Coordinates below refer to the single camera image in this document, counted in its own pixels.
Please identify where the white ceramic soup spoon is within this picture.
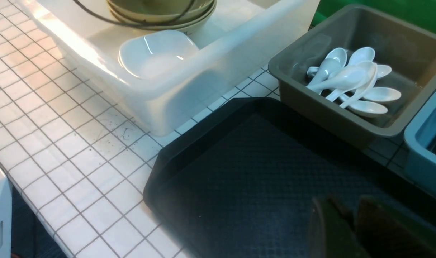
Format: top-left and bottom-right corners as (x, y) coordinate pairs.
(307, 65), (366, 91)

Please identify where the green backdrop cloth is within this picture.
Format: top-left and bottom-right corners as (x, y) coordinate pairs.
(311, 0), (436, 38)

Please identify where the white square dish in bin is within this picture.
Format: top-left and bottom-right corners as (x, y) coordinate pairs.
(118, 30), (199, 80)

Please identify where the yellow noodle bowl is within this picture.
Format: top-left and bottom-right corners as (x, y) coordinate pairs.
(108, 0), (213, 23)

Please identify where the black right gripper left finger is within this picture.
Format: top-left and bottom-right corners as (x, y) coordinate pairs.
(308, 196), (371, 258)

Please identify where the white plastic bin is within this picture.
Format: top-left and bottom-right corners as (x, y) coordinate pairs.
(17, 0), (319, 136)

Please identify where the white spoon in bin right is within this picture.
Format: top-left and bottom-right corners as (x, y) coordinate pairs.
(362, 87), (402, 103)

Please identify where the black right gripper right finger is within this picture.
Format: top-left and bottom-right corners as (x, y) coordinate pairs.
(355, 195), (436, 258)

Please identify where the grey-brown plastic bin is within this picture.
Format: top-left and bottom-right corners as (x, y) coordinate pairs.
(269, 5), (436, 149)

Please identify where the white spoon in bin upright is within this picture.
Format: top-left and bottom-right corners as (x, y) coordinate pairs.
(347, 46), (375, 66)

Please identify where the white spoon in bin left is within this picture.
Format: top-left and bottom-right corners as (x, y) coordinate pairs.
(308, 47), (347, 86)

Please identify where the white spoon in bin centre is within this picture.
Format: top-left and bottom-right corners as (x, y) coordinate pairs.
(339, 61), (378, 108)

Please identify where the white spoon in bin lower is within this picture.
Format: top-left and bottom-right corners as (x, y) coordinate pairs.
(347, 100), (388, 118)

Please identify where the black textured tray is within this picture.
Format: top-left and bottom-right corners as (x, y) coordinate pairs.
(143, 98), (436, 258)

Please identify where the blue plastic bin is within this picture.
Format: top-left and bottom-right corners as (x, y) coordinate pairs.
(404, 91), (436, 197)

